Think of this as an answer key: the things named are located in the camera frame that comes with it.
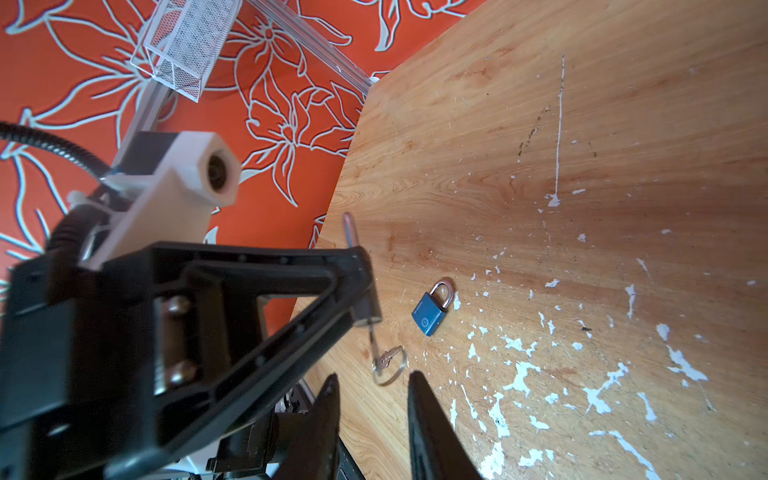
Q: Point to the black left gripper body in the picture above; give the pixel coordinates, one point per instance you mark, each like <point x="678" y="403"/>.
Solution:
<point x="116" y="373"/>

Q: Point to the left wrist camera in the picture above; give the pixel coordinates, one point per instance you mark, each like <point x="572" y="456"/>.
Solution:
<point x="196" y="173"/>

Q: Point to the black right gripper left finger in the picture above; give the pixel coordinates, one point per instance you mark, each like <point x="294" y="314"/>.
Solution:
<point x="313" y="454"/>

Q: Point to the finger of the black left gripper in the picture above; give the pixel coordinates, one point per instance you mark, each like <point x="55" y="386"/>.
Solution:
<point x="241" y="275"/>
<point x="250" y="389"/>

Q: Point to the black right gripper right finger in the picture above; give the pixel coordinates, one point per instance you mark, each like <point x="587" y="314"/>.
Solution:
<point x="435" y="450"/>

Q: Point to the clear mesh basket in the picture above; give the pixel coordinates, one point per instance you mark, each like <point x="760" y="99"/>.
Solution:
<point x="180" y="43"/>

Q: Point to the blue padlock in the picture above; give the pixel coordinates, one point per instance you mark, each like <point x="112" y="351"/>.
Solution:
<point x="434" y="306"/>

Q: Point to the black padlock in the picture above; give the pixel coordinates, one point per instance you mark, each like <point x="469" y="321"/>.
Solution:
<point x="367" y="311"/>

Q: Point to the small silver key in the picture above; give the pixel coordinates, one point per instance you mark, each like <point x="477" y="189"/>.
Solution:
<point x="387" y="366"/>

